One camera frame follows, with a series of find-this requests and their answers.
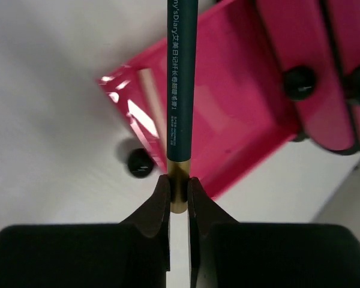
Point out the pink concealer stick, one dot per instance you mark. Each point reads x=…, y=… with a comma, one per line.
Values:
x=152, y=96

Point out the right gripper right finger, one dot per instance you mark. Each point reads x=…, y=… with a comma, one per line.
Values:
x=228, y=253

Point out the black gold mascara tube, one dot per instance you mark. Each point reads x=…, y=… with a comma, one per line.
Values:
x=182, y=19

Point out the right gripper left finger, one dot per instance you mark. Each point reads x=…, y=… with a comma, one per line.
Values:
x=132, y=253

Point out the pink bottom drawer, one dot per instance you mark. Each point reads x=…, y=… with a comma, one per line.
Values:
x=240, y=114

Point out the black drawer cabinet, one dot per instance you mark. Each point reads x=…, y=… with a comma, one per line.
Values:
x=315, y=86

